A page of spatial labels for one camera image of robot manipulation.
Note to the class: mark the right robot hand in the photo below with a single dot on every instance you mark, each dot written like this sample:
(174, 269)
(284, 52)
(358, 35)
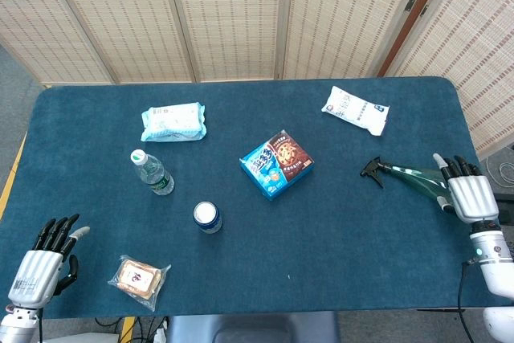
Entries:
(471, 194)

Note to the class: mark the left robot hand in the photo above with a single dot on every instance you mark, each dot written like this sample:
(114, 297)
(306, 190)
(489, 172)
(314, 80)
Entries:
(36, 278)

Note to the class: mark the green spray bottle black trigger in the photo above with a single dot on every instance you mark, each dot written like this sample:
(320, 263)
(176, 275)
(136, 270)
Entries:
(417, 178)

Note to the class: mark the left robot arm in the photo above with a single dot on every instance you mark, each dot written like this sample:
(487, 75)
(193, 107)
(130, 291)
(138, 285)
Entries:
(16, 325)

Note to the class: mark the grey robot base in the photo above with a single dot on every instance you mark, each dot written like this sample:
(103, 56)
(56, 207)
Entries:
(249, 329)

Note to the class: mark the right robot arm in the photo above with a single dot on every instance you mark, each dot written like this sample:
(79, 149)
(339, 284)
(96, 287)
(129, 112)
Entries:
(496, 266)

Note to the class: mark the clear water bottle green label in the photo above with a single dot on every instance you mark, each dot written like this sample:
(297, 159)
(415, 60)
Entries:
(158, 178)

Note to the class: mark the yellow floor tape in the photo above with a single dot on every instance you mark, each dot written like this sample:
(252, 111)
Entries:
(10, 182)

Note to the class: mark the bread in clear bag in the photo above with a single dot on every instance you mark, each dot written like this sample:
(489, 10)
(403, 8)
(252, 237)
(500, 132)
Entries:
(138, 280)

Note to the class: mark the white plastic pouch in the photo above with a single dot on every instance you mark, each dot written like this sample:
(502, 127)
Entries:
(355, 110)

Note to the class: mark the narrow bamboo folding screen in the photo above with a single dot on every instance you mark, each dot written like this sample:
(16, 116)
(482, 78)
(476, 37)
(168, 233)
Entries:
(474, 46)

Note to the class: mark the blue and white drink can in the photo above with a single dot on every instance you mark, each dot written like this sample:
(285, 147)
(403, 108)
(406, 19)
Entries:
(206, 216)

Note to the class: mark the blue cookie box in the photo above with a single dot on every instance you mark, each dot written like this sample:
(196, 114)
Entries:
(277, 166)

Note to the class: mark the light blue wet wipes pack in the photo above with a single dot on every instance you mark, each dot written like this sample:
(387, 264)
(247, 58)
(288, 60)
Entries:
(172, 122)

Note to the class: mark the blue table cloth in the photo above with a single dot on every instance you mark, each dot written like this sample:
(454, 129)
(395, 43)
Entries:
(261, 254)

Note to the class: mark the wide bamboo folding screen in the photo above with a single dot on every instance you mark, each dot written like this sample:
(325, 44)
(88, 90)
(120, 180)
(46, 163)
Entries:
(225, 17)

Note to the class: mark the brown wooden post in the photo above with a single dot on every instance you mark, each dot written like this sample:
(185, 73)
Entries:
(413, 13)

